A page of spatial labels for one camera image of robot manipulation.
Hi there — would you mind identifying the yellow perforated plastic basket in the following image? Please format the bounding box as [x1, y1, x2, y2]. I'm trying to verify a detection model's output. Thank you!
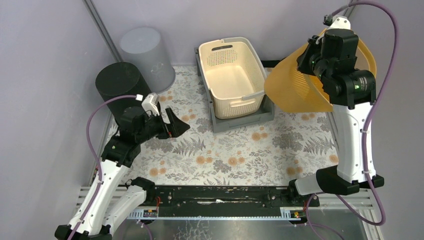
[264, 29, 377, 113]

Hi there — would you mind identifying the black ribbed plastic bin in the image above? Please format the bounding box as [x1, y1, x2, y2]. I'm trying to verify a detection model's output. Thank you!
[95, 62, 152, 120]

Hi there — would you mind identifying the cream perforated plastic basket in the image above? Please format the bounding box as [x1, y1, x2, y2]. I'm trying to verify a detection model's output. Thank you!
[198, 37, 267, 119]

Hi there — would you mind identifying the large grey plastic bin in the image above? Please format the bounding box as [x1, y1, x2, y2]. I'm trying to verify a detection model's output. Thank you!
[119, 27, 176, 94]

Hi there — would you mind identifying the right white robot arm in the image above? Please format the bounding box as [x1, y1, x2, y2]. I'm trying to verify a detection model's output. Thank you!
[286, 28, 385, 206]

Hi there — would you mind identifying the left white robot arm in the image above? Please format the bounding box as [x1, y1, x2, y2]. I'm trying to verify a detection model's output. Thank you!
[54, 107, 190, 240]

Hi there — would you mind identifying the grey plastic tray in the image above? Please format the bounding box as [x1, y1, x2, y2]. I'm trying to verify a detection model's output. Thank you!
[194, 47, 275, 133]

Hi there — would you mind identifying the floral patterned table mat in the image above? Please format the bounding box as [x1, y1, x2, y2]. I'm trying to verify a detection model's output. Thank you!
[121, 66, 339, 186]

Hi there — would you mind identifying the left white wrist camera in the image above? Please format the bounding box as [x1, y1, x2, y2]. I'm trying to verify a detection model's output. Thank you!
[135, 92, 161, 117]

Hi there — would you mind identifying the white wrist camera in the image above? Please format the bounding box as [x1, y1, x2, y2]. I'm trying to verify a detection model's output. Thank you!
[323, 14, 351, 31]
[135, 92, 161, 117]

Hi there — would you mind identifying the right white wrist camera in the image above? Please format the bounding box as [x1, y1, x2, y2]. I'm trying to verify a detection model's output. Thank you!
[323, 14, 351, 31]

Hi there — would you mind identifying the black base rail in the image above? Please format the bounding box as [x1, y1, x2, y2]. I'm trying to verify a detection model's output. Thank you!
[138, 185, 320, 219]

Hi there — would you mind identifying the aluminium cable duct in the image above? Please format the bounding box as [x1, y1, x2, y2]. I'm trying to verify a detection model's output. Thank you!
[127, 206, 303, 222]

